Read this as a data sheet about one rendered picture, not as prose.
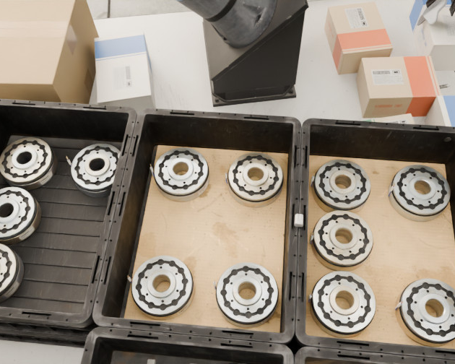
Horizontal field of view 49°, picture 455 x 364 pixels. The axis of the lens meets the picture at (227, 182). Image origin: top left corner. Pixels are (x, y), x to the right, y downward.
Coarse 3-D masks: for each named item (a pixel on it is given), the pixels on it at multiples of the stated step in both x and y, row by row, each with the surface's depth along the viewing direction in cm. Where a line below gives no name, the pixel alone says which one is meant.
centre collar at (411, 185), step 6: (414, 180) 90; (420, 180) 90; (426, 180) 90; (408, 186) 90; (414, 186) 90; (432, 186) 89; (414, 192) 89; (432, 192) 89; (420, 198) 88; (426, 198) 88
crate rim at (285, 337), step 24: (144, 120) 91; (216, 120) 91; (240, 120) 90; (264, 120) 90; (288, 120) 90; (120, 192) 84; (120, 216) 81; (288, 240) 78; (288, 264) 77; (288, 288) 75; (96, 312) 74; (288, 312) 73; (216, 336) 72; (240, 336) 72; (264, 336) 71; (288, 336) 71
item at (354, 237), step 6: (336, 228) 86; (342, 228) 86; (348, 228) 86; (354, 228) 86; (330, 234) 86; (354, 234) 85; (330, 240) 85; (336, 240) 85; (354, 240) 85; (336, 246) 85; (342, 246) 84; (348, 246) 84
